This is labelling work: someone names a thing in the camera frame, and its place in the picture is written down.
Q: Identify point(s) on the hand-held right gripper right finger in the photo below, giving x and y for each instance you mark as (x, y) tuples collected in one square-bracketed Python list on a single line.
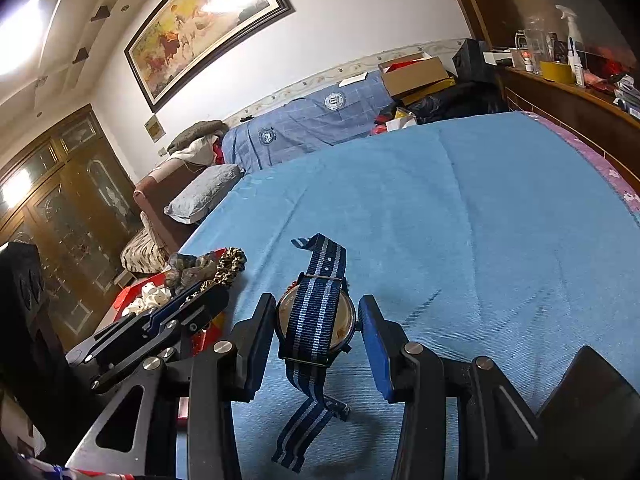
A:
[(375, 350)]

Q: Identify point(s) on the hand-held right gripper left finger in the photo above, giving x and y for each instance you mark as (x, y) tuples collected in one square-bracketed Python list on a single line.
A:
[(260, 340)]

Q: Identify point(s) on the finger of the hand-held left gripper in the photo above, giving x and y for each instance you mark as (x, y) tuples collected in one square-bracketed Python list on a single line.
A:
[(210, 302), (170, 304)]

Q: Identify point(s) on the cream patterned scrunchie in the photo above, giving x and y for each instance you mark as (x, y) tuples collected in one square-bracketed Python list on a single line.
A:
[(150, 297)]

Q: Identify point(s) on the grey-brown sheer scrunchie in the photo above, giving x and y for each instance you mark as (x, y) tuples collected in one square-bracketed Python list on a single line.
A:
[(187, 267)]

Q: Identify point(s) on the gold and black leopard scrunchie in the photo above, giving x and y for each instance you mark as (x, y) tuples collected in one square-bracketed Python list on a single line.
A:
[(230, 265)]

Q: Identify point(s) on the person's left forearm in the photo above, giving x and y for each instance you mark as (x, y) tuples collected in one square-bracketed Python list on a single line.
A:
[(75, 472)]

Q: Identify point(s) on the brown and white patterned blanket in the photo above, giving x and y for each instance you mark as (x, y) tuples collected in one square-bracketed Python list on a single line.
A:
[(142, 255)]

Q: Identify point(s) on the grey pillow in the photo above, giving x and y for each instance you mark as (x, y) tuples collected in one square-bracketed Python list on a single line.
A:
[(205, 192)]

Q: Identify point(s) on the brown sofa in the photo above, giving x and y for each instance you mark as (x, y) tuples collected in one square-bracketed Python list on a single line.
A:
[(150, 190)]

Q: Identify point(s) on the wooden wardrobe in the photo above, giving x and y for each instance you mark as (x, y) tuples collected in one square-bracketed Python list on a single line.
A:
[(75, 210)]

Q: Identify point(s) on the red cloth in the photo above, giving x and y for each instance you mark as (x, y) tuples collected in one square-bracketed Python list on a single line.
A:
[(218, 152)]

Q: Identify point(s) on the cream cloth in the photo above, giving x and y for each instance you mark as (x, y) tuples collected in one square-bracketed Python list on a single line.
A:
[(195, 152)]

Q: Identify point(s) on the blue blanket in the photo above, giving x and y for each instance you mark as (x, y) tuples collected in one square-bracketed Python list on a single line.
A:
[(450, 210)]

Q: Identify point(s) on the brown folded blanket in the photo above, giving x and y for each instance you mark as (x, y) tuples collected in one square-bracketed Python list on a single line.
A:
[(197, 132)]

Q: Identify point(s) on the blue plaid quilt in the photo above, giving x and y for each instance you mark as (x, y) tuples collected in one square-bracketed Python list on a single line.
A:
[(300, 125)]

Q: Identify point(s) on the red plastic bag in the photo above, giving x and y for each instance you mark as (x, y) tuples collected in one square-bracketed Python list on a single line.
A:
[(380, 130)]

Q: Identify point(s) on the white paper bag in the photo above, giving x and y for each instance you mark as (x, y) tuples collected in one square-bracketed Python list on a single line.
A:
[(405, 119)]

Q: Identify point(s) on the black plastic bag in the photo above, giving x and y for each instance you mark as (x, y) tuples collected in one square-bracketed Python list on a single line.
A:
[(460, 105)]

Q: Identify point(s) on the white paper sheet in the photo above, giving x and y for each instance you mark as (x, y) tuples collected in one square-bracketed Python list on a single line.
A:
[(352, 80)]

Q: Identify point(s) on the cardboard box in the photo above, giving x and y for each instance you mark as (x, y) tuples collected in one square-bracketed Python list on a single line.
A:
[(415, 80)]

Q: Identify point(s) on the framed painting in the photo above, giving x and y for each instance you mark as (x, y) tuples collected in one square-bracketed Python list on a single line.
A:
[(200, 25)]

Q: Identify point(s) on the ceiling light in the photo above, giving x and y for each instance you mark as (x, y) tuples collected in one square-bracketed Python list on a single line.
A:
[(17, 35)]

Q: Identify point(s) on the purple floral bed sheet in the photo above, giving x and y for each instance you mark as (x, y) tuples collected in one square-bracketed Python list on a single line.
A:
[(615, 180)]

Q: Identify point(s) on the black box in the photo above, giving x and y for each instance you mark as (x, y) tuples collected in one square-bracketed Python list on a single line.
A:
[(472, 60)]

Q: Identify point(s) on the wooden headboard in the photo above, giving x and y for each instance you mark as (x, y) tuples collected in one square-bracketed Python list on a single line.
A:
[(575, 105)]

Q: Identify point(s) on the clear glass pitcher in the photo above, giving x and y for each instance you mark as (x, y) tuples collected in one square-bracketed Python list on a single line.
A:
[(532, 42)]

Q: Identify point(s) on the white spray bottle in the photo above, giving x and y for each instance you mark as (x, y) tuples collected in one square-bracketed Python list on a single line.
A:
[(575, 35)]

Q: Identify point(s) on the small yellow wall picture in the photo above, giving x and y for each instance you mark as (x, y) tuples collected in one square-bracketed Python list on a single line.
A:
[(155, 127)]

